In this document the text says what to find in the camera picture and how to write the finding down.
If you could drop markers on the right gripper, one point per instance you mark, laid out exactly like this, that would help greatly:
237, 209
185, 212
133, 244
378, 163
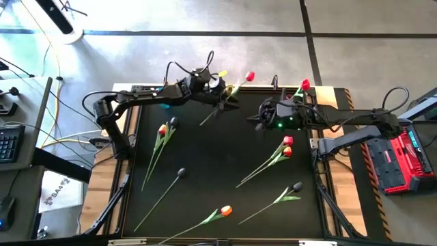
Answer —
293, 121

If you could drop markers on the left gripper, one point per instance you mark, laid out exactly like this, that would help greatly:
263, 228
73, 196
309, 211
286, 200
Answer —
213, 92

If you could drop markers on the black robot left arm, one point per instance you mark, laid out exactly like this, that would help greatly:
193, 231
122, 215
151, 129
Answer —
150, 97

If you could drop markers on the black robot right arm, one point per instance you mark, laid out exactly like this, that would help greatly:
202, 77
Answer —
358, 118

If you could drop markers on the yellow glass vase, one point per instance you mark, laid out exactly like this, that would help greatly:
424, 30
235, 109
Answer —
229, 89

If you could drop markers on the yellow tape tag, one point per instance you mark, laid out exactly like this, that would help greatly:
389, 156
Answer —
223, 73

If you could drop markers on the black metal hook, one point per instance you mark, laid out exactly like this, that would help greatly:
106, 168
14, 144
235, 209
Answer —
275, 80

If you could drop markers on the black hazard striped mat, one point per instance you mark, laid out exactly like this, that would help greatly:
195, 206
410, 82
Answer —
362, 205

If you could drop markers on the red black tool case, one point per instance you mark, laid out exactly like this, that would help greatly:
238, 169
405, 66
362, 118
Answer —
399, 160

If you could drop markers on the white stand foot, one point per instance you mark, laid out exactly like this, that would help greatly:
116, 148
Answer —
73, 34

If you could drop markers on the black desk leg bar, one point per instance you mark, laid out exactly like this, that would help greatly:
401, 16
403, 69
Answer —
61, 167

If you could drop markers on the white printed sign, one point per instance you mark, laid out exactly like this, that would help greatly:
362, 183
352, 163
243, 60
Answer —
65, 198

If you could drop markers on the grey desk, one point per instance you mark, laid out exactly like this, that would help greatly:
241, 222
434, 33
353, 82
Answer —
30, 112

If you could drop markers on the black desk device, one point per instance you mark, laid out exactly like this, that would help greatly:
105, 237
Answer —
7, 109

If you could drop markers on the black computer keyboard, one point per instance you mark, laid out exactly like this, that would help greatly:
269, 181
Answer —
10, 143

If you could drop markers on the black computer mouse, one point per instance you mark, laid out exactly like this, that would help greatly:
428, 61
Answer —
7, 213

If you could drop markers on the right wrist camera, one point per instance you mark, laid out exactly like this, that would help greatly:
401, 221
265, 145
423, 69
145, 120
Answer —
286, 107

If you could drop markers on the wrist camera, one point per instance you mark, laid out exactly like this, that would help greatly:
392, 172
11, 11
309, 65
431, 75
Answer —
286, 107
200, 76

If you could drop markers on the black aluminium table frame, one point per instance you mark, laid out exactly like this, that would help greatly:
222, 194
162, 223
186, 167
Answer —
252, 89

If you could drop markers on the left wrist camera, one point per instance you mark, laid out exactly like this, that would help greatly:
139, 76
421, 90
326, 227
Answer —
200, 76

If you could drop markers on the black diagonal frame strut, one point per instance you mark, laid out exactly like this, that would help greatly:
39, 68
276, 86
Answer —
336, 208
109, 208

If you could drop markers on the white metal bracket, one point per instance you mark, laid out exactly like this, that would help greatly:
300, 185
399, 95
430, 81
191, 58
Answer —
317, 243
126, 242

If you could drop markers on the grey metal equipment frame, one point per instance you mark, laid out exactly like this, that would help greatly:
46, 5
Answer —
423, 106

